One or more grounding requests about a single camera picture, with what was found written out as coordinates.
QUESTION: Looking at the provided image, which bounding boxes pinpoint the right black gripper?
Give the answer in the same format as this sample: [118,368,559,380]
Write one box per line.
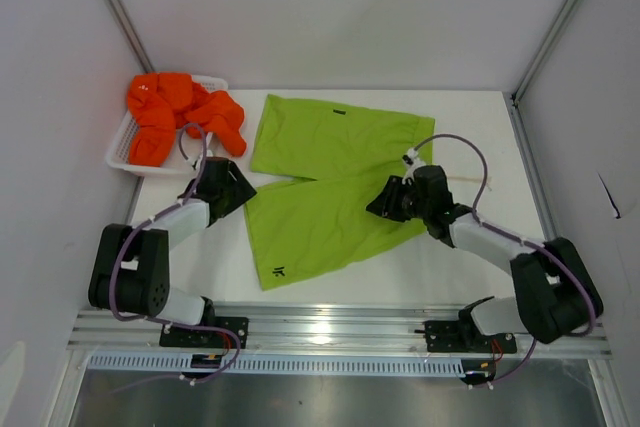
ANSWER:
[367,176,431,223]

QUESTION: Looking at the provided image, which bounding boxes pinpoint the lime green shorts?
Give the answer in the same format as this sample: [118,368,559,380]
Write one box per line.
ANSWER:
[245,94,436,290]

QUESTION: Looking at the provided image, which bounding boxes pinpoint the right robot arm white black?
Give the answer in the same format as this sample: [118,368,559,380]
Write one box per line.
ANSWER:
[366,166,603,351]

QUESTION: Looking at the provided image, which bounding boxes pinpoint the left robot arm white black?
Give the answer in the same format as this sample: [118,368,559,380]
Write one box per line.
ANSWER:
[88,157,256,347]

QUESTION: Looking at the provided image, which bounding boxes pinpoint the orange shorts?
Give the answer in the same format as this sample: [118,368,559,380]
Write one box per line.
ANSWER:
[126,72,247,167]

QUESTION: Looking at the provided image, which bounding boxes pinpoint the white plastic basket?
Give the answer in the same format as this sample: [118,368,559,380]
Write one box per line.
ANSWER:
[106,72,228,176]

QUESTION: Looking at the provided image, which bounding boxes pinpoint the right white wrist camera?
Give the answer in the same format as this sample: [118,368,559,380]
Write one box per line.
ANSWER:
[402,148,426,185]

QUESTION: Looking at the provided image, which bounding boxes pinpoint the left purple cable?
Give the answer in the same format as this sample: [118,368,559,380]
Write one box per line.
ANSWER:
[109,121,240,388]

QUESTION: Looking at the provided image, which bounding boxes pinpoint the purple cable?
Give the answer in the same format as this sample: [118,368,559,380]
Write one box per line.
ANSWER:
[407,133,599,391]
[109,121,240,388]

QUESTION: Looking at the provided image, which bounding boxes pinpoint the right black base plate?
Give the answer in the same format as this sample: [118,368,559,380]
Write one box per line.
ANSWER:
[415,320,517,354]

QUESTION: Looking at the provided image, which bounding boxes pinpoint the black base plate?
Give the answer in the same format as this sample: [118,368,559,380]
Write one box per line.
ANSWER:
[159,317,250,349]
[415,320,517,354]

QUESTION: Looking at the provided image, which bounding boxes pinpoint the aluminium mounting rail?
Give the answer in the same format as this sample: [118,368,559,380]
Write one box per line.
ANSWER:
[67,302,614,359]

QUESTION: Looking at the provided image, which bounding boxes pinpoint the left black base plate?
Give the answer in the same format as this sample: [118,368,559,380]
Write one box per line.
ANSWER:
[159,317,250,349]

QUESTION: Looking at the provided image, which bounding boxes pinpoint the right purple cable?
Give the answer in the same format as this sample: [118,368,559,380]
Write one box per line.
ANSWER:
[407,133,599,391]

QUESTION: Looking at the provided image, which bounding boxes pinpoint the white slotted cable duct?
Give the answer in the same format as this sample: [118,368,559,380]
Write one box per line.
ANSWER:
[87,351,465,378]

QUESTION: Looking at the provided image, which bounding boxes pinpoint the left aluminium frame post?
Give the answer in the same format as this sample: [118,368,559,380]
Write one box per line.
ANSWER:
[104,0,155,73]

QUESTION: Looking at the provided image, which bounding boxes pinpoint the aluminium frame post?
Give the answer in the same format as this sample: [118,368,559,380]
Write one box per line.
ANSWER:
[511,0,584,108]
[104,0,155,73]

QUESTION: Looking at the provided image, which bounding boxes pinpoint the right aluminium frame post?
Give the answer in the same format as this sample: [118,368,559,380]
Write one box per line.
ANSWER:
[511,0,584,108]

